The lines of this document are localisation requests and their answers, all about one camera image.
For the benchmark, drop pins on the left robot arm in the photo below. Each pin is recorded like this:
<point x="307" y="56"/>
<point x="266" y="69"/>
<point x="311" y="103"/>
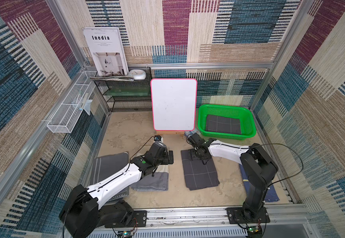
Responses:
<point x="86" y="208"/>

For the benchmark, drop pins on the dark checked pillowcase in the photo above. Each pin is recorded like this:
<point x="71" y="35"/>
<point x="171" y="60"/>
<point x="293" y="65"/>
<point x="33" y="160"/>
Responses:
<point x="223" y="125"/>
<point x="198" y="174"/>

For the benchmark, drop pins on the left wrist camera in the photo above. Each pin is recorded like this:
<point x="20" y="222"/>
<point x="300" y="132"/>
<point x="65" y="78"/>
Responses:
<point x="158" y="138"/>

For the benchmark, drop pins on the wooden whiteboard stand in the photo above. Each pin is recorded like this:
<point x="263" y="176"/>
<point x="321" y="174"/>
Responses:
<point x="181" y="133"/>

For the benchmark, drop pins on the pink framed whiteboard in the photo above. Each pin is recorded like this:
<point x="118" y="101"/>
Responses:
<point x="173" y="103"/>

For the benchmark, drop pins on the white wire wall basket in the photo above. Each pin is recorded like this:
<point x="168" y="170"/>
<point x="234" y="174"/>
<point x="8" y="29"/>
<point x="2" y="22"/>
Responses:
<point x="73" y="102"/>

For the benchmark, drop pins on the black wire shelf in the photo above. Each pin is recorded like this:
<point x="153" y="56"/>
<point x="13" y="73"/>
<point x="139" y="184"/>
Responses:
<point x="126" y="96"/>

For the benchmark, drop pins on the Inedia magazine poster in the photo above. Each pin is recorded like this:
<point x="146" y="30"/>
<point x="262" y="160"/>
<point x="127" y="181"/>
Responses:
<point x="107" y="50"/>

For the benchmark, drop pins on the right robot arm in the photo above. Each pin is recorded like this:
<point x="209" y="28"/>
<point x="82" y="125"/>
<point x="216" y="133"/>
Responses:
<point x="258" y="166"/>

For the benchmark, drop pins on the navy blue folded pillowcase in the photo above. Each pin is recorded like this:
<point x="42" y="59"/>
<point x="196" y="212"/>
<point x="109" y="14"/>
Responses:
<point x="271" y="195"/>

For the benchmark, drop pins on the grey striped folded pillowcase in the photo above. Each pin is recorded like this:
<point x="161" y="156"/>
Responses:
<point x="106" y="166"/>

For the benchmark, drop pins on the beige grey pillowcase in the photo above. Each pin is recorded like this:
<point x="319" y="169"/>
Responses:
<point x="160" y="181"/>

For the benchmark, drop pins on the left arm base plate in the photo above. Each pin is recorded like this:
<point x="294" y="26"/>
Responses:
<point x="138" y="219"/>

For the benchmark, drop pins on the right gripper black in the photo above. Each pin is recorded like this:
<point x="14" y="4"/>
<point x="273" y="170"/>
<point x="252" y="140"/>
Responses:
<point x="201" y="154"/>

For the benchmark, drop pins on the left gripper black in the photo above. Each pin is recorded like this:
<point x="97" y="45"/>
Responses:
<point x="166" y="160"/>

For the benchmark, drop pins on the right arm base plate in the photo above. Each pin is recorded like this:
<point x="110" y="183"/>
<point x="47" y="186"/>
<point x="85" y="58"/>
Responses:
<point x="238" y="215"/>

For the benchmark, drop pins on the green plastic basket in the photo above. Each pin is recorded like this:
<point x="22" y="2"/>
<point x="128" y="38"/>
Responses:
<point x="244" y="115"/>

